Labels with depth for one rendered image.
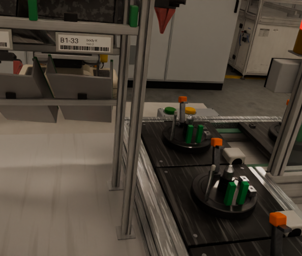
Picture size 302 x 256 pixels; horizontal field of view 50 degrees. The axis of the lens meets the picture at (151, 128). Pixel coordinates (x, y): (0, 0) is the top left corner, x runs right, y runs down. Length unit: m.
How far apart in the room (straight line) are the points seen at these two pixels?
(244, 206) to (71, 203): 0.41
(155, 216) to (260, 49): 4.51
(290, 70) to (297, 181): 0.31
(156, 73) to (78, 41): 3.50
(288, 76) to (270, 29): 4.27
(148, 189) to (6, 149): 0.50
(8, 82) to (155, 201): 0.39
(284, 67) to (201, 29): 3.28
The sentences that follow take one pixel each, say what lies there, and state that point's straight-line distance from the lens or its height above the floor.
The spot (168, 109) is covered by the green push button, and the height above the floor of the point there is 0.97.
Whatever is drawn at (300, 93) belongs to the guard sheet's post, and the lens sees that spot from 0.79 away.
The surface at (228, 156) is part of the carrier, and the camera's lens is 0.86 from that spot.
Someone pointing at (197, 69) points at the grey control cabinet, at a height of 0.28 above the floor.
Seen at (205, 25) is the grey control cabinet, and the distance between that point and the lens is 4.04.
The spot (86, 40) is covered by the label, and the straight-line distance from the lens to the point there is 0.53.
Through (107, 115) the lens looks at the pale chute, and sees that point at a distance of 0.87.
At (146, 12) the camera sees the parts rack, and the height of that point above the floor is 1.33.
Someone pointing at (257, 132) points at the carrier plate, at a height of 0.97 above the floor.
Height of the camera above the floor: 1.41
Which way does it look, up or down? 27 degrees down
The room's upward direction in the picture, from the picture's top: 7 degrees clockwise
